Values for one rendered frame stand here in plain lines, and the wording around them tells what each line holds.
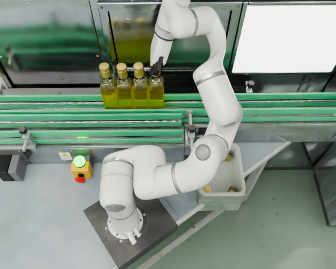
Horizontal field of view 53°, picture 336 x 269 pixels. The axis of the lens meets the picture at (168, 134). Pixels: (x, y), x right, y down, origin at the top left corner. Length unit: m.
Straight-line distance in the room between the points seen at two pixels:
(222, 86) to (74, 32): 0.65
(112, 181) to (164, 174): 0.16
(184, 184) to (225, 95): 0.25
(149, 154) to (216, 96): 0.25
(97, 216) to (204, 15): 0.78
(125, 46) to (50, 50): 0.30
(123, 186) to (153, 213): 0.32
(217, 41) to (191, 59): 0.38
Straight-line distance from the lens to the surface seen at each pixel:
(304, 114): 1.42
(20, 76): 1.56
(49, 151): 1.39
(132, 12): 1.18
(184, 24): 0.91
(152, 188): 0.91
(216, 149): 0.83
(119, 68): 1.16
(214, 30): 0.97
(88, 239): 1.32
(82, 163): 1.33
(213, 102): 0.86
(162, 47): 1.04
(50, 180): 1.45
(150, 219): 1.25
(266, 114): 1.37
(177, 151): 1.32
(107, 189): 0.96
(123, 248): 1.22
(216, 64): 0.88
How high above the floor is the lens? 1.99
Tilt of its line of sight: 57 degrees down
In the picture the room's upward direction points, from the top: straight up
